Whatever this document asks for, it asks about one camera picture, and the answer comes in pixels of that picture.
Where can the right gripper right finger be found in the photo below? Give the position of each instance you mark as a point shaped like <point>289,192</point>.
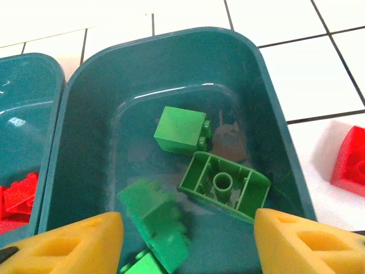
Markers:
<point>299,248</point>

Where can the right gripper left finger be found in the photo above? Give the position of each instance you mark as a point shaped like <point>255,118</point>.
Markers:
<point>62,251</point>

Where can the red lego brick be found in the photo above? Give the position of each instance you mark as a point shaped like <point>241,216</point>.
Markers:
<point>350,165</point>
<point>22,194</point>
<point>8,225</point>

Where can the green curved lego brick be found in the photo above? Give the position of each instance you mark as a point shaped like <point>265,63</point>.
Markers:
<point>256,191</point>

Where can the teal plastic container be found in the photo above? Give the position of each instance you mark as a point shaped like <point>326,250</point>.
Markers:
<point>25,100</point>
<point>171,71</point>

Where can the tall green lego brick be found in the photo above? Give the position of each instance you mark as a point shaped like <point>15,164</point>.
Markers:
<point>176,128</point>

